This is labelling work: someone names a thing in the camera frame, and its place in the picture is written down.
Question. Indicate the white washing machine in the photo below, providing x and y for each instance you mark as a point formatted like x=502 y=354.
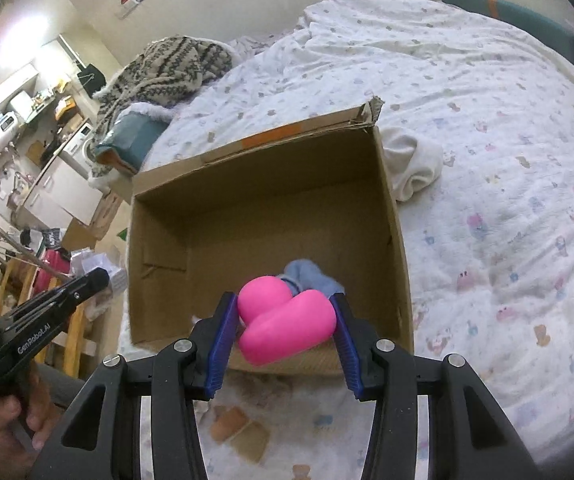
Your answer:
x=79 y=142

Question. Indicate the white cabinet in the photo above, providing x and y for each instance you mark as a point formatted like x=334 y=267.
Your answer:
x=62 y=192

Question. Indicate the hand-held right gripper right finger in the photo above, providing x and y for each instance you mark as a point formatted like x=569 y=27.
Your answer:
x=345 y=340

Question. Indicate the grey patterned knit blanket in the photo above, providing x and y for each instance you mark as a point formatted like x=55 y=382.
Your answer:
x=162 y=72

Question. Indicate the cardboard box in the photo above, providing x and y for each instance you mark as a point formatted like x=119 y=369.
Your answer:
x=267 y=220

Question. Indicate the white rolled cloth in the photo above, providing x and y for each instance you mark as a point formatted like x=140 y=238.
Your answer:
x=412 y=165

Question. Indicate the teal pillow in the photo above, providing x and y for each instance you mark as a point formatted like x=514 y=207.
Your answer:
x=124 y=140

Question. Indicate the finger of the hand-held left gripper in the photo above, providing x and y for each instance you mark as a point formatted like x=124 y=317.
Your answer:
x=69 y=292

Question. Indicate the teal headboard cushion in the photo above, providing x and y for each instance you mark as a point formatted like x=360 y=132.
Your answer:
x=517 y=15

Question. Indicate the person's left hand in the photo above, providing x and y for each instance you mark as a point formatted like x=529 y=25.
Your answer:
x=9 y=417

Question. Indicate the white printed bed quilt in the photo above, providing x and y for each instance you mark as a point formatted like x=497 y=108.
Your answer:
x=467 y=160

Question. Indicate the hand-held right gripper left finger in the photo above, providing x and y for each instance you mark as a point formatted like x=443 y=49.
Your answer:
x=223 y=331

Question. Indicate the wooden chair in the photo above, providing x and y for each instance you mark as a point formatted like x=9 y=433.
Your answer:
x=22 y=270

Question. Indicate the pink bag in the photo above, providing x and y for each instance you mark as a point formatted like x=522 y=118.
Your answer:
x=49 y=266

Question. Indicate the pink heart-shaped soft toy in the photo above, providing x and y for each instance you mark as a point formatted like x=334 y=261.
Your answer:
x=287 y=321

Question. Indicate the grey-blue cloth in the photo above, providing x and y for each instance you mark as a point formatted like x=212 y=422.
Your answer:
x=312 y=276

